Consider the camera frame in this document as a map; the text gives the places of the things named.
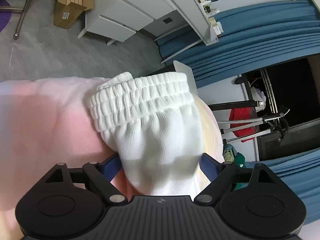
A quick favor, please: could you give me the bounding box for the white zip-up garment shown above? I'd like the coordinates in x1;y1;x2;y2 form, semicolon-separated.
88;72;204;196

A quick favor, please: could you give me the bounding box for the green garment pile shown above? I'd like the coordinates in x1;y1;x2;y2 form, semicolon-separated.
223;144;246;191

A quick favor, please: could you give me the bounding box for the red cloth on rack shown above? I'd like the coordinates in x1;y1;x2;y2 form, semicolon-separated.
229;107;258;143

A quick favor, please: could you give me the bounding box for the metal drying rack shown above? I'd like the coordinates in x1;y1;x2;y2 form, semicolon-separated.
208;68;289;145

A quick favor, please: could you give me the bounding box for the pastel rainbow bed quilt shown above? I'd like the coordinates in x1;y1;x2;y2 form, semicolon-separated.
1;77;224;239

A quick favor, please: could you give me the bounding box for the blue curtain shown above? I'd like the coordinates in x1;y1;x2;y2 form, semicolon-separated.
157;0;319;87

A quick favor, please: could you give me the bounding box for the metal chair leg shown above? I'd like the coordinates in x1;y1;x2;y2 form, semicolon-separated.
1;0;31;40

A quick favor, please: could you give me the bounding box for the white drawer cabinet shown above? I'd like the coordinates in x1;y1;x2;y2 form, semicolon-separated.
78;0;174;44

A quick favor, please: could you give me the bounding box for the open cardboard box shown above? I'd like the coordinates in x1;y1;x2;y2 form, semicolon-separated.
53;0;94;29

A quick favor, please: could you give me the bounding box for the white shelf with bottles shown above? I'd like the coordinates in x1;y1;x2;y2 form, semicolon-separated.
165;0;219;46

